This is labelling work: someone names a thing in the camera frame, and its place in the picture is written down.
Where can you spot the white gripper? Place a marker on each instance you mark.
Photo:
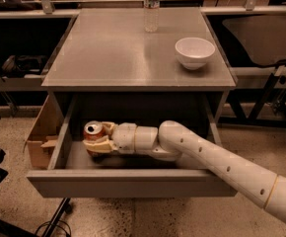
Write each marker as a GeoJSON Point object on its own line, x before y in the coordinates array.
{"type": "Point", "coordinates": [123, 136]}

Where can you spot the orange soda can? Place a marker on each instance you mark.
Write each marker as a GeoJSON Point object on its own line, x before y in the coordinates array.
{"type": "Point", "coordinates": [93, 130]}

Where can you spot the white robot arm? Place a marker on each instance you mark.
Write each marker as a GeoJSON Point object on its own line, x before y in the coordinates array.
{"type": "Point", "coordinates": [171, 139]}

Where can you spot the grey open top drawer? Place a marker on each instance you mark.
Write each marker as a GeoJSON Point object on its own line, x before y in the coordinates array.
{"type": "Point", "coordinates": [73, 173]}

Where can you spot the grey cabinet with top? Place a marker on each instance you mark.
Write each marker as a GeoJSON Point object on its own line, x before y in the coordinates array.
{"type": "Point", "coordinates": [109, 68]}

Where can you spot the brown cardboard box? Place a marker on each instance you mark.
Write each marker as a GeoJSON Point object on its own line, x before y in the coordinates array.
{"type": "Point", "coordinates": [44, 134]}

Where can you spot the black items on shelf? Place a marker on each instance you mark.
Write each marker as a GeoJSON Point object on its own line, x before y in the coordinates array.
{"type": "Point", "coordinates": [18, 66]}

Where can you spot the white ceramic bowl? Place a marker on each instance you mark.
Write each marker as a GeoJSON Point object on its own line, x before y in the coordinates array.
{"type": "Point", "coordinates": [194, 53]}

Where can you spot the clear plastic water bottle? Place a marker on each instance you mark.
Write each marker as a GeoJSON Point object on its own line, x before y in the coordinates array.
{"type": "Point", "coordinates": [151, 14]}

